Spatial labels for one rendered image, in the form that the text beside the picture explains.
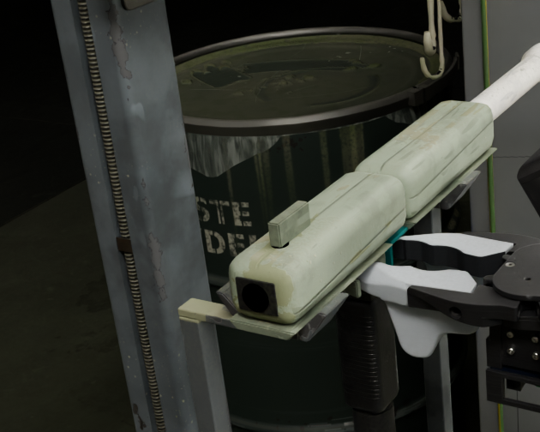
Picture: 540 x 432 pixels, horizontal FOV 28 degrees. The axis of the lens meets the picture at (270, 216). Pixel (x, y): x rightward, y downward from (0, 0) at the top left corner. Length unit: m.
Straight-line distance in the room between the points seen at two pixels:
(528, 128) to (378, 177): 0.47
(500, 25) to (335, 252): 0.55
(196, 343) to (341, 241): 0.12
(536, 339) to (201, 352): 0.21
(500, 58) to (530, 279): 0.52
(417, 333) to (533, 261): 0.09
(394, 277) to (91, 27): 0.27
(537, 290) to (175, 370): 0.31
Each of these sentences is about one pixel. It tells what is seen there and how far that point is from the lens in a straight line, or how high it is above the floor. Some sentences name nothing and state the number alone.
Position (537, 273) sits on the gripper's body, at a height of 1.10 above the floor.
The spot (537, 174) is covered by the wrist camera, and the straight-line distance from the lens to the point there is 0.63.
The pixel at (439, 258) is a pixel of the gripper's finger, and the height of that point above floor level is 1.09.
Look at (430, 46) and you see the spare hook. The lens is 1.20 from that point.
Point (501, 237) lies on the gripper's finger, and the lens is 0.73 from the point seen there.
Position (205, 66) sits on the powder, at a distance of 2.10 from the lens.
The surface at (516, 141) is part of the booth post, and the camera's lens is 1.19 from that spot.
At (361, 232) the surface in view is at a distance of 0.68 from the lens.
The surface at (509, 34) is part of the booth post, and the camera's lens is 1.15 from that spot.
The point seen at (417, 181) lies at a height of 1.13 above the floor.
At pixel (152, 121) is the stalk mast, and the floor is 1.18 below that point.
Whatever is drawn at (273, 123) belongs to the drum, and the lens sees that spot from 1.68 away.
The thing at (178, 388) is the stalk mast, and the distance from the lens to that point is 0.86.
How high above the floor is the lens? 1.42
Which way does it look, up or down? 23 degrees down
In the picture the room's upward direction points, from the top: 7 degrees counter-clockwise
